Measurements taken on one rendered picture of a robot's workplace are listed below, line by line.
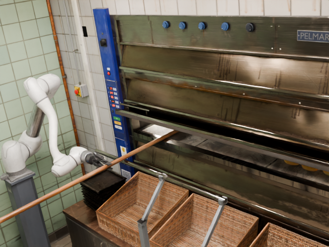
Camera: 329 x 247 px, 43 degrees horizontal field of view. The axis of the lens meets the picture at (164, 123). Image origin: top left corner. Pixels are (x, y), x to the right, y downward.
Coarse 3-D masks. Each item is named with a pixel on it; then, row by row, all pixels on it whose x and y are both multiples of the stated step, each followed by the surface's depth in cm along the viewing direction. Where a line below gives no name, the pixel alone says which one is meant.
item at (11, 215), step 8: (168, 136) 316; (152, 144) 305; (136, 152) 295; (120, 160) 286; (104, 168) 277; (88, 176) 269; (72, 184) 262; (56, 192) 254; (40, 200) 247; (24, 208) 241; (8, 216) 235
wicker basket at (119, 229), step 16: (144, 176) 337; (128, 192) 338; (144, 192) 338; (160, 192) 326; (176, 192) 314; (112, 208) 327; (128, 208) 340; (144, 208) 338; (160, 208) 327; (176, 208) 299; (112, 224) 306; (128, 224) 319; (160, 224) 289; (128, 240) 298
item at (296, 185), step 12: (144, 132) 332; (168, 144) 308; (180, 144) 303; (204, 156) 285; (216, 156) 278; (228, 156) 276; (240, 168) 264; (252, 168) 257; (264, 168) 256; (276, 180) 247; (288, 180) 240; (300, 180) 238; (312, 192) 231; (324, 192) 226
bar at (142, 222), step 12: (108, 156) 302; (144, 168) 275; (168, 180) 259; (156, 192) 263; (204, 192) 240; (144, 216) 259; (216, 216) 230; (144, 228) 259; (144, 240) 261; (204, 240) 228
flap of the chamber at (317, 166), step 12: (132, 108) 324; (144, 120) 294; (168, 120) 289; (180, 120) 289; (192, 132) 263; (216, 132) 260; (228, 132) 260; (240, 132) 259; (228, 144) 244; (240, 144) 238; (264, 144) 237; (276, 144) 236; (288, 144) 236; (276, 156) 222; (288, 156) 217; (312, 156) 217; (324, 156) 216; (324, 168) 204
